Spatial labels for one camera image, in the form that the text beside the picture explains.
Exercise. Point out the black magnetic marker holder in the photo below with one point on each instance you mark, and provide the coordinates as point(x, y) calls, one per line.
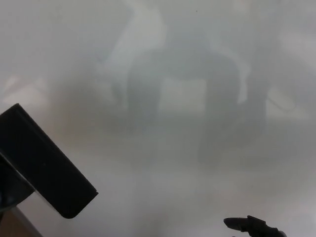
point(44, 158)

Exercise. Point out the white glossy whiteboard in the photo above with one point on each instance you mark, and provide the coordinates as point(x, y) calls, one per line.
point(197, 148)

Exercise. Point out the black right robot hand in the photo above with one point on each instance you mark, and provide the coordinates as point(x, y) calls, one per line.
point(249, 225)

